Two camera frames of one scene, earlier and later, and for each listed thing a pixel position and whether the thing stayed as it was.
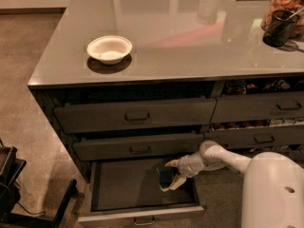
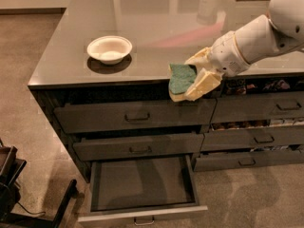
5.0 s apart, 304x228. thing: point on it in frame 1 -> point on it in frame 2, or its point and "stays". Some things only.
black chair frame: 10,168 stays
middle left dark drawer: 138,146 stays
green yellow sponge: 165,176 -> 180,77
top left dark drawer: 102,116 stays
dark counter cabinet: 151,72 stays
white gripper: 189,165 -> 225,55
